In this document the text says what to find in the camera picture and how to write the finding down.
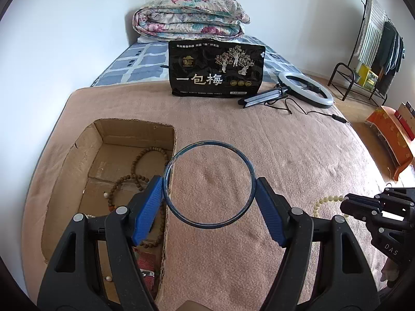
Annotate red strap with metal buckle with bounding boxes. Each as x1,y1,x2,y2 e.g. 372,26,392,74
134,246,161,287

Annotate black folded tripod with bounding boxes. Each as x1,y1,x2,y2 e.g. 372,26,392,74
238,87,289,109

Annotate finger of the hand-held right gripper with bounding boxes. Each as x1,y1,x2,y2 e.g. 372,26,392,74
344,193,390,213
340,201,385,225

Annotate brown wooden bead necklace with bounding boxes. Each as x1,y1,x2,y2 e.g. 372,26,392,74
108,147,172,250

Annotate red books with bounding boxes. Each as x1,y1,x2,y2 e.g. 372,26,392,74
394,102,415,140

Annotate white ring light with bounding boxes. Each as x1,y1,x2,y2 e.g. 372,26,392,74
278,71,334,109

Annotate folded floral quilt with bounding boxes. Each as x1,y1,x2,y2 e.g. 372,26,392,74
133,0,252,42

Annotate blue bangle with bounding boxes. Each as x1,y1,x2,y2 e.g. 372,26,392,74
163,140,257,228

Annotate cream bead bracelet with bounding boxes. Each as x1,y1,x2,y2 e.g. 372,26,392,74
312,194,349,218

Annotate blue checked bed sheet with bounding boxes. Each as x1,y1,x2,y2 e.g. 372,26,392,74
91,34,303,87

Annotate person's right hand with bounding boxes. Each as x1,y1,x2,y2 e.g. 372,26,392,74
381,259,400,282

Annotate tan blanket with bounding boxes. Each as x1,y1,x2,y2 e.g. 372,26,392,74
21,81,394,311

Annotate dark hanging clothes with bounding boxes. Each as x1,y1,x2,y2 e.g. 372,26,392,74
373,19,406,94

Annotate black snack bag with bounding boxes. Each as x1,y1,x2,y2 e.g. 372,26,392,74
168,40,266,98

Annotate black metal clothes rack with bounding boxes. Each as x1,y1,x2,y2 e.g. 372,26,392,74
328,0,406,106

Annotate cardboard box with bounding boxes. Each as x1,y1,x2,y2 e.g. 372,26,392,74
40,118,177,311

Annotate striped hanging cloth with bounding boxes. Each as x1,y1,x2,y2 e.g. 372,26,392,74
358,0,386,63

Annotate black ring light cable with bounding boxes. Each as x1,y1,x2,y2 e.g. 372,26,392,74
264,99,349,124

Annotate yellow green boxes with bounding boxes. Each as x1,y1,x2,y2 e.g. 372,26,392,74
355,63,378,89

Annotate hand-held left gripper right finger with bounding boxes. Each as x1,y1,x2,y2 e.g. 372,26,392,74
254,177,381,311

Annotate orange patterned box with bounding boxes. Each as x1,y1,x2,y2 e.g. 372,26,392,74
366,105,415,180

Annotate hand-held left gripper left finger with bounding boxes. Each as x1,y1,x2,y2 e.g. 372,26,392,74
36,175,164,311

